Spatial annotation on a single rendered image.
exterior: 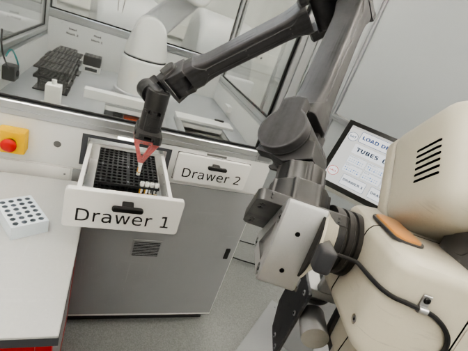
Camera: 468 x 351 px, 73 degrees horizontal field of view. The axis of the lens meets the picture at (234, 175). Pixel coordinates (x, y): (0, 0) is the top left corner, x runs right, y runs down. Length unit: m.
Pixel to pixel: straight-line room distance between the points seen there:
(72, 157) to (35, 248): 0.37
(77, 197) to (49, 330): 0.29
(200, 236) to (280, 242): 1.03
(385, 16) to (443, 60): 0.58
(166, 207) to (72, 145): 0.43
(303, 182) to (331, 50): 0.28
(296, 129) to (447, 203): 0.20
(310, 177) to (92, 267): 1.16
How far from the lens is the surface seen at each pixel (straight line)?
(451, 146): 0.41
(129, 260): 1.44
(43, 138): 1.17
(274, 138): 0.46
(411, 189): 0.43
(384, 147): 1.38
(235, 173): 1.23
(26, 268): 0.88
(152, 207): 0.86
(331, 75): 0.56
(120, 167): 1.03
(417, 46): 2.39
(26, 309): 0.80
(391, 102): 2.36
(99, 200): 0.85
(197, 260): 1.49
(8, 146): 1.12
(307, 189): 0.41
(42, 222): 0.95
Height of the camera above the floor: 1.37
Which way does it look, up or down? 24 degrees down
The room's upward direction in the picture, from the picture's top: 20 degrees clockwise
